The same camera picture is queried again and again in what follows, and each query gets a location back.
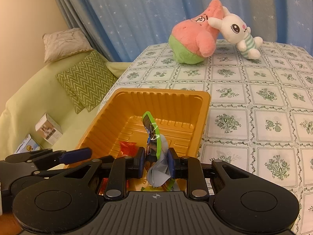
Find grey pillow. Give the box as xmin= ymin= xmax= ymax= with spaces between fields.
xmin=42 ymin=28 xmax=94 ymax=63

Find blue star curtain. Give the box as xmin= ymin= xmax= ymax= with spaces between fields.
xmin=48 ymin=0 xmax=313 ymax=63

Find green zigzag cushion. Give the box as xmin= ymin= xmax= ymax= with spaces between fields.
xmin=56 ymin=51 xmax=118 ymax=114

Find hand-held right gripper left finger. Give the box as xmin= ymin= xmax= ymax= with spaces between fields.
xmin=62 ymin=147 xmax=146 ymax=201

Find white cardboard box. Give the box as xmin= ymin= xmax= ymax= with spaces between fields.
xmin=35 ymin=113 xmax=63 ymax=146

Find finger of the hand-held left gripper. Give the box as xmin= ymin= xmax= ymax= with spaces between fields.
xmin=4 ymin=147 xmax=93 ymax=165
xmin=31 ymin=162 xmax=82 ymax=177

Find orange plastic tray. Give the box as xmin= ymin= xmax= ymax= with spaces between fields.
xmin=64 ymin=88 xmax=211 ymax=193

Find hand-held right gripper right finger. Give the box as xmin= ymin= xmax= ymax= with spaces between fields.
xmin=167 ymin=148 xmax=250 ymax=200

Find white rabbit plush toy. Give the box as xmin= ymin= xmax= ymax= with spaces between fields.
xmin=208 ymin=5 xmax=264 ymax=60

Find light green sofa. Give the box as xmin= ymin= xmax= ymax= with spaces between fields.
xmin=0 ymin=61 xmax=133 ymax=157

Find small red candy packet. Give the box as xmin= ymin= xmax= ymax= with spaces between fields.
xmin=119 ymin=141 xmax=138 ymax=157

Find blue cardboard box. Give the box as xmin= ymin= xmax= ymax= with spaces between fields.
xmin=14 ymin=133 xmax=41 ymax=154

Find pink starfish plush toy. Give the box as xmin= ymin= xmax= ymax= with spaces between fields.
xmin=168 ymin=0 xmax=224 ymax=65

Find green snack packet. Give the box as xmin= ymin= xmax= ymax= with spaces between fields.
xmin=142 ymin=111 xmax=175 ymax=189

